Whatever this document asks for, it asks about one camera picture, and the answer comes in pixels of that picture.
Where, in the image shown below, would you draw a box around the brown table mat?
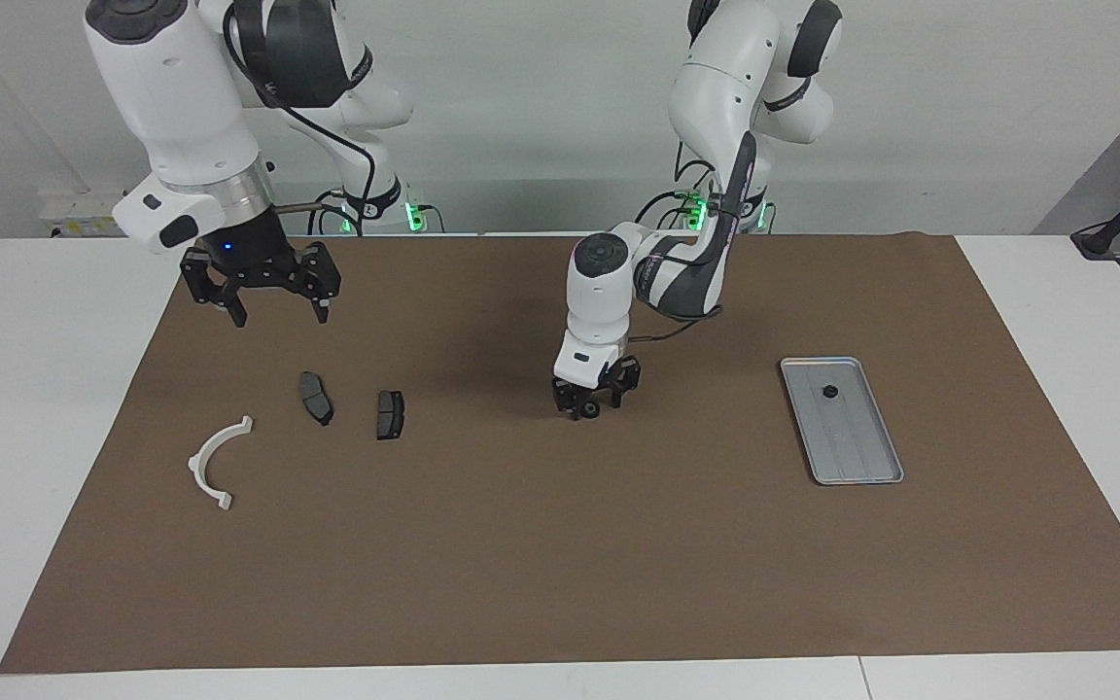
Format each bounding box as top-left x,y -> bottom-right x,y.
0,233 -> 1120,675

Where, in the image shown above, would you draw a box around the black left base cable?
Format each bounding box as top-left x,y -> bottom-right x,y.
631,146 -> 722,231

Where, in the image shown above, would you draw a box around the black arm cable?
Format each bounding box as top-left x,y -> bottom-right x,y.
626,136 -> 767,343
225,39 -> 378,232

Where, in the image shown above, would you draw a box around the dark rectangular brake pad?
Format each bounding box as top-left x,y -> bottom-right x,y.
375,390 -> 407,441

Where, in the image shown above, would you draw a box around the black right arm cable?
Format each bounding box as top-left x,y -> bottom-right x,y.
225,39 -> 378,232

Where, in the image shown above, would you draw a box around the silver metal tray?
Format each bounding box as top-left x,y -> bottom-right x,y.
780,357 -> 905,486

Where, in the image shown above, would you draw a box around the dark curved brake pad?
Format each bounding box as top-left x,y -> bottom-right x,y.
298,371 -> 334,427

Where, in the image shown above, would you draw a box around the black base cable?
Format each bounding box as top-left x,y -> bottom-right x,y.
312,190 -> 367,236
631,146 -> 722,231

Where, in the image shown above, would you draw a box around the black right base cable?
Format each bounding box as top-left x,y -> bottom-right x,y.
312,190 -> 367,236

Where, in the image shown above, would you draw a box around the white curved plastic bracket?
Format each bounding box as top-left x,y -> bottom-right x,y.
188,415 -> 255,511

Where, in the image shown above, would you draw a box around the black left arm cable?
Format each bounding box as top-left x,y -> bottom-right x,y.
626,136 -> 767,343

